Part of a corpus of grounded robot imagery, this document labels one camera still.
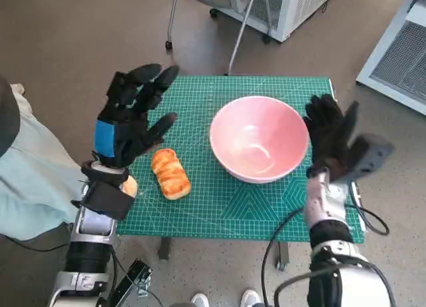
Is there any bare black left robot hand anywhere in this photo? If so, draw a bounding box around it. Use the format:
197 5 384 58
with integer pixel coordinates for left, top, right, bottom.
93 63 180 168

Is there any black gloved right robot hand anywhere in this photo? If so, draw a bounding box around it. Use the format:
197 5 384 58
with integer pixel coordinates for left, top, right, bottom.
303 93 361 180

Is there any round toy bread bun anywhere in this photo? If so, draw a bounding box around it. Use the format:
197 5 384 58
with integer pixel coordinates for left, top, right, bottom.
120 174 139 198

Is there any long braided toy bread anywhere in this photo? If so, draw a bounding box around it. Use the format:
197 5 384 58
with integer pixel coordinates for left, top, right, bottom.
151 147 192 200

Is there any pink bowl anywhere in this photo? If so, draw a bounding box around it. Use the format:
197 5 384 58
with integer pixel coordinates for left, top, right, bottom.
208 95 310 184

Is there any white unit with grille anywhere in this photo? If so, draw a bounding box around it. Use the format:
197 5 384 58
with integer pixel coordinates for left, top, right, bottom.
355 0 426 117

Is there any person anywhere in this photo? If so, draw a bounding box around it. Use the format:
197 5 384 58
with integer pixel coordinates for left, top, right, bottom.
0 75 96 243

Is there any green cutting mat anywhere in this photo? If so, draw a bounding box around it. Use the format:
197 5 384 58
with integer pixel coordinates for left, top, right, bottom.
114 74 369 244

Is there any dark table leg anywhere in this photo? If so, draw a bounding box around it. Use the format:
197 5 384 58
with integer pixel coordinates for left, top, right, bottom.
275 242 290 271
158 237 172 260

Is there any white cabinet with mesh panel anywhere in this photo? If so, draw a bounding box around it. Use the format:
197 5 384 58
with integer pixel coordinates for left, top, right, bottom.
216 0 342 43

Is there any white shoe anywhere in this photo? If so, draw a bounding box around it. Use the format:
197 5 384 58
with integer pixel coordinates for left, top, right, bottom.
191 292 210 307
241 288 262 307

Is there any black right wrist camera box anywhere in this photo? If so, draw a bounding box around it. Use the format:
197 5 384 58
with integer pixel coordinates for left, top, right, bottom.
332 133 396 183

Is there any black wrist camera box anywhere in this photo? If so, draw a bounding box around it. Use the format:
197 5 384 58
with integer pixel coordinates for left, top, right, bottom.
79 180 134 220
332 133 396 183

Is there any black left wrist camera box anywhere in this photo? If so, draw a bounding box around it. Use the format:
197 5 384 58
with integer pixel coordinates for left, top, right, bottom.
79 180 134 220

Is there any black metal frame device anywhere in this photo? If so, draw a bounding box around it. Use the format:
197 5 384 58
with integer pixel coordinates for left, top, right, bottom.
103 258 154 307

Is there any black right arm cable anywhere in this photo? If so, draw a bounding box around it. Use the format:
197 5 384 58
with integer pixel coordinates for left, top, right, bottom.
274 263 399 307

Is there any long black robot cable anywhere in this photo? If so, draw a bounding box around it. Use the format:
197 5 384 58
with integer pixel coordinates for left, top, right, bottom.
260 206 309 307

